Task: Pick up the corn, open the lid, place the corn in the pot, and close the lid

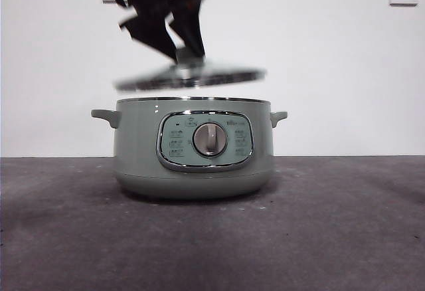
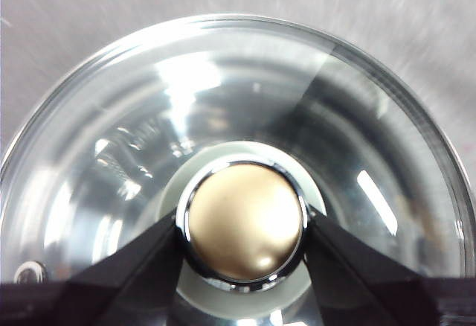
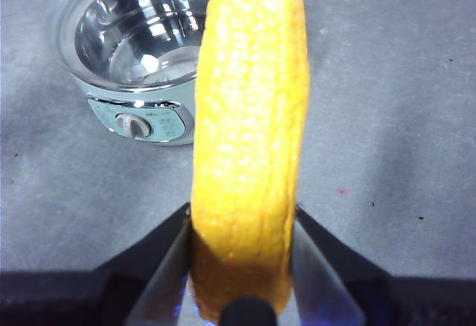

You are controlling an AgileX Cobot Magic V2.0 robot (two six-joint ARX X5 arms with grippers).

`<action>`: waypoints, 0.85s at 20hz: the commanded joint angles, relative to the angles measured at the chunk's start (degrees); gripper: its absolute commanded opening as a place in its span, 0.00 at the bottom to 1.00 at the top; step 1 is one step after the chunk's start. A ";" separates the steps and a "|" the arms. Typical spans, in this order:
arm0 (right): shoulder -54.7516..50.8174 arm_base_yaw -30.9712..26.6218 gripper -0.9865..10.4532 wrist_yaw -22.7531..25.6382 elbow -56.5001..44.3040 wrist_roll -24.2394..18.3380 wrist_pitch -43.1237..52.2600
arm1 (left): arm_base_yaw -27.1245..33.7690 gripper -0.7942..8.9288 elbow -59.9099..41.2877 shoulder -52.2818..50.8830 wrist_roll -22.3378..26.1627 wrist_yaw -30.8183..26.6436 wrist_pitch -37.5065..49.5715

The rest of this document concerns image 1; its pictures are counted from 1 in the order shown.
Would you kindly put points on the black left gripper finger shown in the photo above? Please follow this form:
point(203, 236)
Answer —
point(189, 22)
point(151, 30)

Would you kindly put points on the glass lid with green knob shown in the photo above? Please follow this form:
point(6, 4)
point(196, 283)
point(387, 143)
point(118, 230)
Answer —
point(199, 77)

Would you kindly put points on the sage green electric pot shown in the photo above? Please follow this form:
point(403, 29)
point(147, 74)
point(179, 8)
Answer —
point(139, 158)

